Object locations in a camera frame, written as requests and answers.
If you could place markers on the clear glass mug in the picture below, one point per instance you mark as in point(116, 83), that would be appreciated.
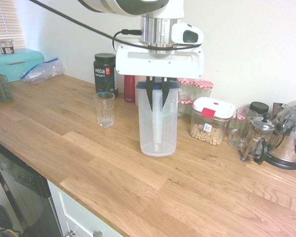
point(236, 138)

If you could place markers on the grey plastic basket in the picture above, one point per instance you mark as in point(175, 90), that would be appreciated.
point(0, 91)

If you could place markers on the black dishwasher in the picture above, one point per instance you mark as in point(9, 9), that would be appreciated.
point(27, 192)

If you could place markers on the silver drawer knob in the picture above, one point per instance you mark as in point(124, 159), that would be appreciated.
point(97, 233)
point(70, 233)

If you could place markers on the red water bottle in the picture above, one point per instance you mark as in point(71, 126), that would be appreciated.
point(129, 89)

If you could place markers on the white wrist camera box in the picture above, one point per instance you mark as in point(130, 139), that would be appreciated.
point(187, 34)

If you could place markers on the clear zip bag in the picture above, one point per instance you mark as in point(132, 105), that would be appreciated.
point(44, 71)

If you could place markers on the black protein powder tub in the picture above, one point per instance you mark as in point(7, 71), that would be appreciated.
point(103, 74)

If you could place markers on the glass french press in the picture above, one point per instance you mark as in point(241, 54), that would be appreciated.
point(259, 138)

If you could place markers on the stainless steel electric kettle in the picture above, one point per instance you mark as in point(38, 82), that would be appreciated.
point(291, 138)

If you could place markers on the pink water bottle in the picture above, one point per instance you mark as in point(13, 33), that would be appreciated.
point(136, 95)

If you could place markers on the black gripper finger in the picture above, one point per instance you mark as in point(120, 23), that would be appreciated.
point(150, 91)
point(166, 90)

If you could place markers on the teal bread box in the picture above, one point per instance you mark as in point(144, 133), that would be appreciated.
point(14, 66)

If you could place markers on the black lid jar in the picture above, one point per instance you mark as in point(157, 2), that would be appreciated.
point(259, 107)

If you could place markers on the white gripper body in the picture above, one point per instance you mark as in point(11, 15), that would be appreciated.
point(160, 65)

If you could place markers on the clear drinking glass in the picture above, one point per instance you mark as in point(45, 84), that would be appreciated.
point(103, 111)

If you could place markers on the peanut container white lid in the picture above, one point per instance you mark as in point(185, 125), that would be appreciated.
point(212, 106)

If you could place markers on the white window blind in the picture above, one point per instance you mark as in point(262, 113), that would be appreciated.
point(5, 22)

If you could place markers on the clear pitcher with blue lid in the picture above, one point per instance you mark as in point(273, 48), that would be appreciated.
point(158, 138)

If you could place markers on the white cabinet drawer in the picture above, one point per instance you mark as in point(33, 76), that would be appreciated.
point(74, 214)

